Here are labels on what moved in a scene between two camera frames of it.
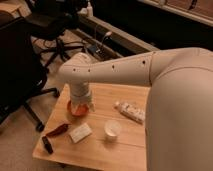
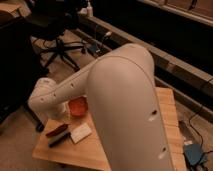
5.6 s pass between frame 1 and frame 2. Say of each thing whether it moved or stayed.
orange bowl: stayed
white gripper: moved
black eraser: moved
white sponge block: stayed
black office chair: stayed
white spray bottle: stayed
